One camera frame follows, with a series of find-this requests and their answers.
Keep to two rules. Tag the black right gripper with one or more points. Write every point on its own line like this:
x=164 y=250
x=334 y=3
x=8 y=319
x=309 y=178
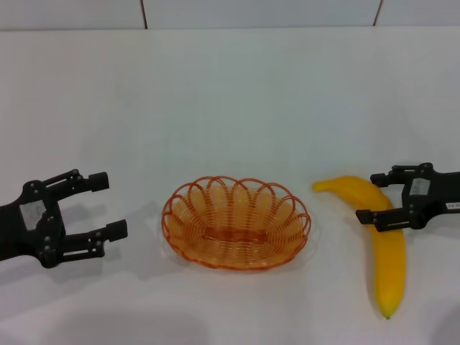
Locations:
x=442 y=190

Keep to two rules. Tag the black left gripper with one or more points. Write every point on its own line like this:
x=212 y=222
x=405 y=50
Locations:
x=14 y=230

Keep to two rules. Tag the orange woven plastic basket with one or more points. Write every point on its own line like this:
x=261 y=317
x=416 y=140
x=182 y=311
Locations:
x=233 y=251

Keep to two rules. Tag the yellow banana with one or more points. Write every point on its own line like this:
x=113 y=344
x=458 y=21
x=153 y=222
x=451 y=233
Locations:
x=390 y=273

